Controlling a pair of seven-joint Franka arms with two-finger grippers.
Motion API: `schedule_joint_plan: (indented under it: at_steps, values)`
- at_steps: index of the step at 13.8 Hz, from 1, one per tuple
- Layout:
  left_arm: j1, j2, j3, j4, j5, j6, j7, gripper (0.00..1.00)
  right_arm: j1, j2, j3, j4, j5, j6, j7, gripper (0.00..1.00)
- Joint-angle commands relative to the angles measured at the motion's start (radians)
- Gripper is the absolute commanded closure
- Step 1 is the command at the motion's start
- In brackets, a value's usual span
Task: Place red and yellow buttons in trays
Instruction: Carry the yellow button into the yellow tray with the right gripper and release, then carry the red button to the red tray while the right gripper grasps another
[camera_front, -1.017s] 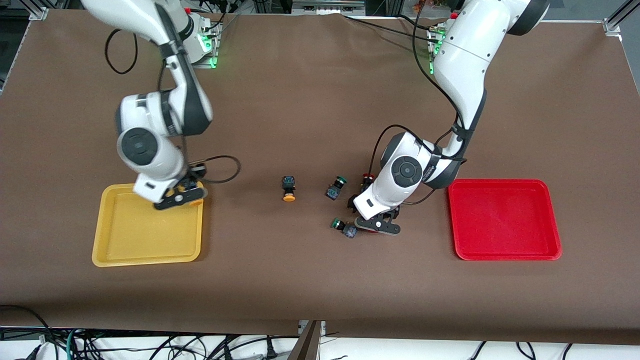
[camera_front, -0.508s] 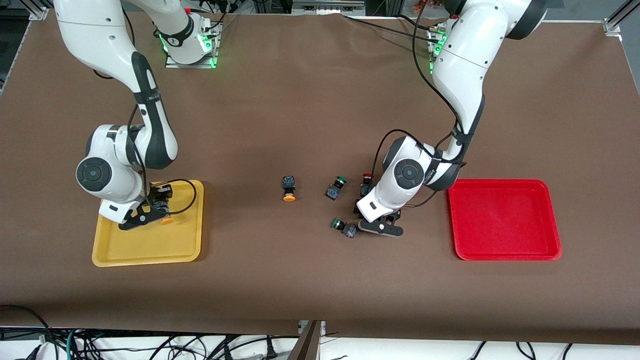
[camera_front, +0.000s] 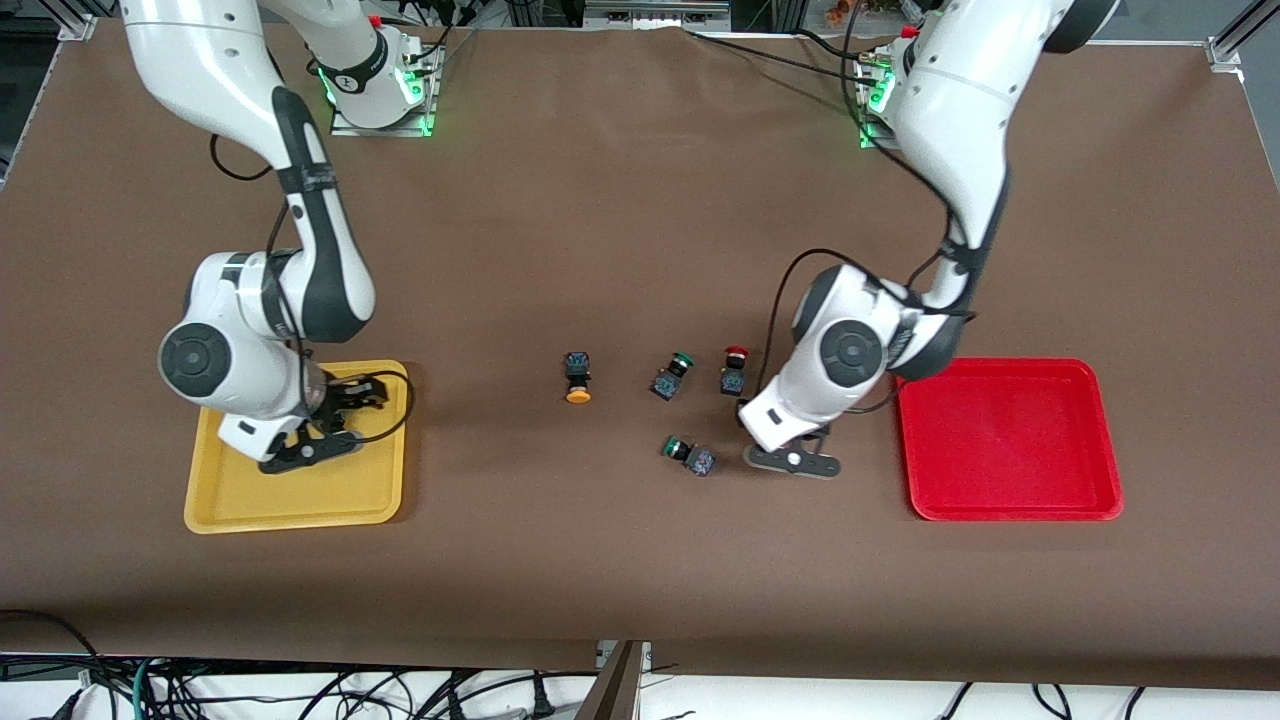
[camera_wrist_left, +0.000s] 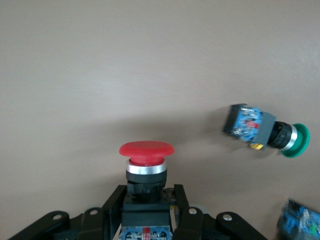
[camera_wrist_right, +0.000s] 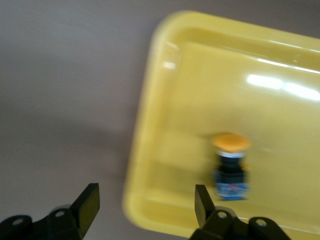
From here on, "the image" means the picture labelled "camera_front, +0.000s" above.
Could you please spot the yellow plastic tray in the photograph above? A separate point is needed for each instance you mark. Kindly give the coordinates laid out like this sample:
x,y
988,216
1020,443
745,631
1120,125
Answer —
x,y
300,500

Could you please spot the red mushroom push button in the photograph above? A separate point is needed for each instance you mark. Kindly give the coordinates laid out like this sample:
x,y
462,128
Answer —
x,y
733,380

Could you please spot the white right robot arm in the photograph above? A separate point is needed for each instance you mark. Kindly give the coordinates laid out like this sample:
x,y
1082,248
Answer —
x,y
320,270

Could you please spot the brown table cover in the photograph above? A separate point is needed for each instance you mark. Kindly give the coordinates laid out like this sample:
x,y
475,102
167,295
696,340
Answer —
x,y
600,200

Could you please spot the green mushroom push button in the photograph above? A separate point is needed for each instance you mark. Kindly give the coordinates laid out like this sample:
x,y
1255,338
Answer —
x,y
700,462
665,385

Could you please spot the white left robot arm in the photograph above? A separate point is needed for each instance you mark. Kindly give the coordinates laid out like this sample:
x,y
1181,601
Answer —
x,y
950,130

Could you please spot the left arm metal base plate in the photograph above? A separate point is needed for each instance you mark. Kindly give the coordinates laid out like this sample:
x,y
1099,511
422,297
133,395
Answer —
x,y
880,143

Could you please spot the yellow mushroom push button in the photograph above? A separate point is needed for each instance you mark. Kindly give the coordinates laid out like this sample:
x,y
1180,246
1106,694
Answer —
x,y
578,372

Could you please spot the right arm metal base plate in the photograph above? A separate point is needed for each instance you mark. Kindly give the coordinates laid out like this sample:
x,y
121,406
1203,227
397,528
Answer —
x,y
385,130

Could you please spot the red plastic tray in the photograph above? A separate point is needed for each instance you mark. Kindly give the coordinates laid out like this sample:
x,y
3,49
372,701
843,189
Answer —
x,y
1010,450

